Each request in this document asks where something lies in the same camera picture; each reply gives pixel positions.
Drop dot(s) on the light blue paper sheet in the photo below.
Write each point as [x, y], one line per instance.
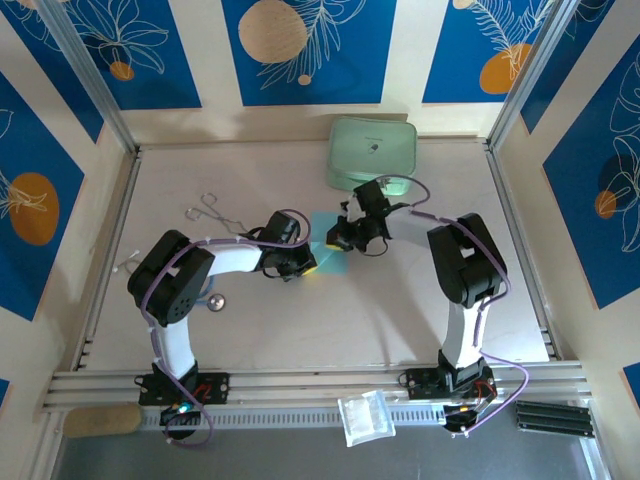
[331, 262]

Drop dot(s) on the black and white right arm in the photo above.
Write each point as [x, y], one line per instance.
[465, 265]

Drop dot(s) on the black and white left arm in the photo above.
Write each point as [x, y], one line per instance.
[175, 285]

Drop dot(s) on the mint green zip case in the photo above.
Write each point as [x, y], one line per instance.
[372, 147]

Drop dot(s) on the clear plastic bag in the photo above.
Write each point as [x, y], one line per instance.
[365, 417]

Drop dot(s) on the black left controller board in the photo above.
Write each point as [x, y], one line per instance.
[180, 422]

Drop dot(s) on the black controller board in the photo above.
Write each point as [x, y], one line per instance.
[180, 422]
[462, 420]

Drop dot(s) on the black right controller board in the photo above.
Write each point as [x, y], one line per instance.
[462, 420]

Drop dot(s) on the oval cork pad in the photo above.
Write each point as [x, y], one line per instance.
[100, 420]

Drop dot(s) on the black ribbed metal block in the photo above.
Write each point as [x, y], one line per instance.
[555, 419]

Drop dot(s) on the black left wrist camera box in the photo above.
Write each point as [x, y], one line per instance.
[280, 227]

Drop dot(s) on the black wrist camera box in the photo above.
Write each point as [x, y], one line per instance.
[280, 227]
[371, 197]

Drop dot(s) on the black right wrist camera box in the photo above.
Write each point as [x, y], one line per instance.
[371, 197]

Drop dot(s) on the aluminium frame rail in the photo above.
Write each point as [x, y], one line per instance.
[310, 385]

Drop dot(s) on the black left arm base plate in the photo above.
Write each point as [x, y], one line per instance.
[215, 387]

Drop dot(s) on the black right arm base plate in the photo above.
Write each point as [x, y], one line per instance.
[420, 382]

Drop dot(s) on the blue floral wall poster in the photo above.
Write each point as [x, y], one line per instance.
[460, 65]
[590, 240]
[30, 150]
[145, 85]
[350, 60]

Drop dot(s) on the aluminium corner post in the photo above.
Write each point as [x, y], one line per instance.
[530, 70]
[85, 70]

